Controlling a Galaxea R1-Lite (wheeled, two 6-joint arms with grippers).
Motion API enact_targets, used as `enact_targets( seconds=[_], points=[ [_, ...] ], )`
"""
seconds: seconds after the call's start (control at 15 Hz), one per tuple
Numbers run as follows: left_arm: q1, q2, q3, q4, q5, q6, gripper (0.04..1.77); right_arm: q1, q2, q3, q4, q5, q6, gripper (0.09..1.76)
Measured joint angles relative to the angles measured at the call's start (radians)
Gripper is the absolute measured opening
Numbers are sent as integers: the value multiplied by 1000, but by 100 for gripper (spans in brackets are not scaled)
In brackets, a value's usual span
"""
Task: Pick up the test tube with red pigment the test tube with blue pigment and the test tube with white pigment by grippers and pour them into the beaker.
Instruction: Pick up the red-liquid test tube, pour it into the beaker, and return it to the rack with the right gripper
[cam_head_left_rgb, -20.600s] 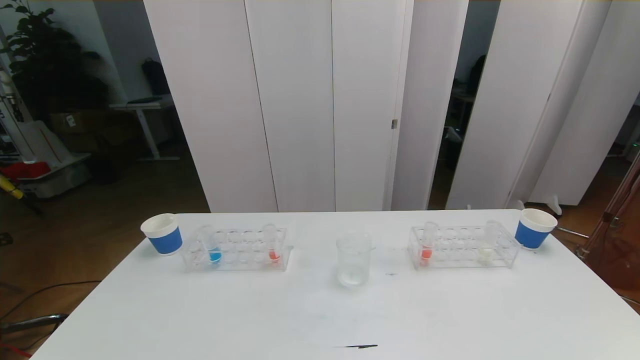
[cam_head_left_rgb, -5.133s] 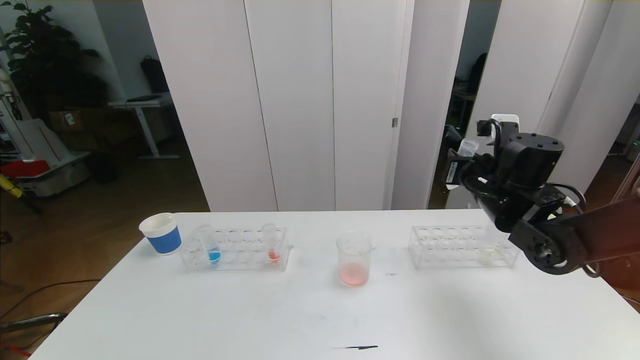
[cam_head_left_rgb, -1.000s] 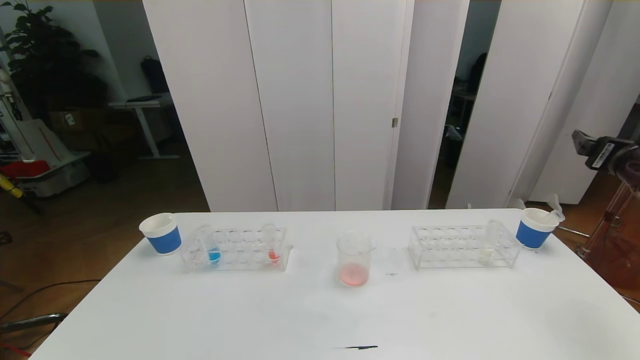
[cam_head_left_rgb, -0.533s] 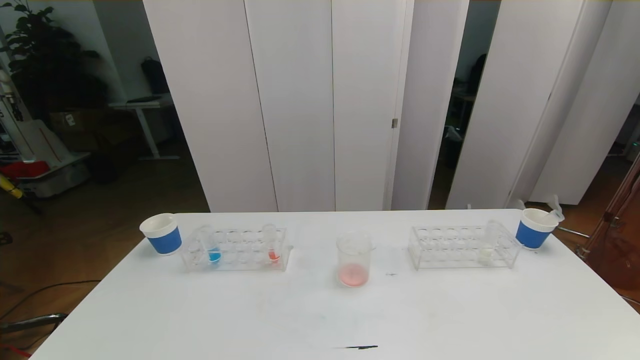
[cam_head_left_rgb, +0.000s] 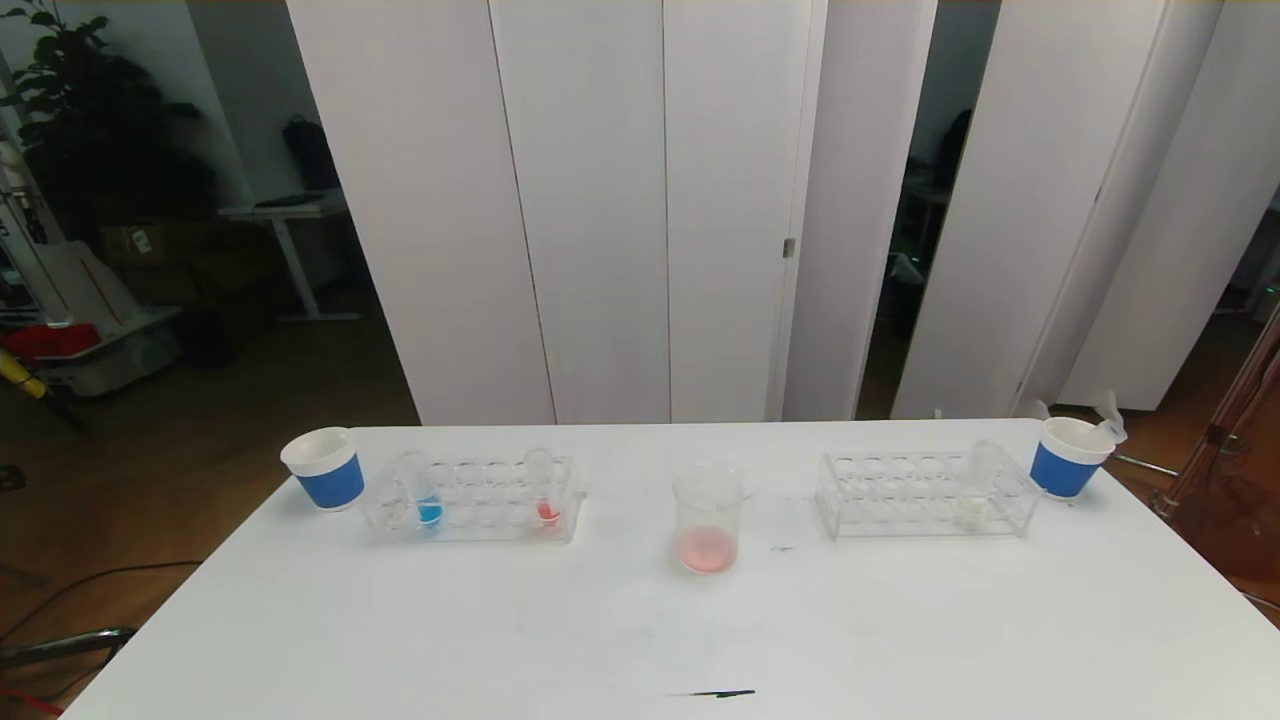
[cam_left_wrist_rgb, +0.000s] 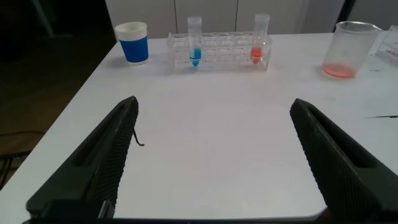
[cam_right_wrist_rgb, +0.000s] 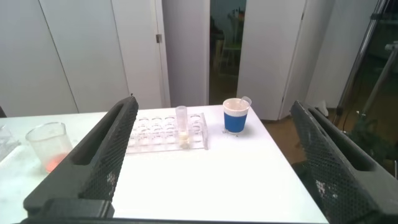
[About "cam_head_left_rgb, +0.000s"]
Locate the test tube with blue pigment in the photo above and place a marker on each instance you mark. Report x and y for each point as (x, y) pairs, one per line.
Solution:
(429, 512)

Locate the test tube with red pigment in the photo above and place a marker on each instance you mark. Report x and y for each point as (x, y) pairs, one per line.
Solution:
(1112, 425)
(547, 512)

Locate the clear glass beaker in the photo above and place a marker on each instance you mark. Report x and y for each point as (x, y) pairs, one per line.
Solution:
(708, 548)

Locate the clear acrylic test tube rack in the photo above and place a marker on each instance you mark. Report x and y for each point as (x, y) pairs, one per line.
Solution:
(900, 505)
(480, 522)

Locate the test tube with white pigment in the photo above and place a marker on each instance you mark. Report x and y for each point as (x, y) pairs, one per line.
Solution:
(970, 508)

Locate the white partition panel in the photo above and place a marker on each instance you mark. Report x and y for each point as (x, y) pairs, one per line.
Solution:
(1180, 220)
(590, 200)
(730, 200)
(1020, 200)
(420, 200)
(850, 200)

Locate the blue white paper cup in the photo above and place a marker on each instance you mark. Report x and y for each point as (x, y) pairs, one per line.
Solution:
(330, 482)
(1062, 470)

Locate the white office desk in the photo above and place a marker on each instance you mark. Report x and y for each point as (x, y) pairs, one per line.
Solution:
(285, 210)

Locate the black backpack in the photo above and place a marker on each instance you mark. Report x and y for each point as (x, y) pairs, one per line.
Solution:
(310, 155)

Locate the brown cardboard box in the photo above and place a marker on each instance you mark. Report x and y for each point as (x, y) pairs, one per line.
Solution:
(150, 245)

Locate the white floor machine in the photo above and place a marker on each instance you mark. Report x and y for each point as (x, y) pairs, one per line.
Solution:
(90, 290)

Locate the dark green potted plant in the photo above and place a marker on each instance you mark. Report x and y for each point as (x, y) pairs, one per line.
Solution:
(90, 130)

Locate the metal chair leg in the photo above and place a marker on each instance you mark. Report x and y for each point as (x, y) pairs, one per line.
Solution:
(70, 645)

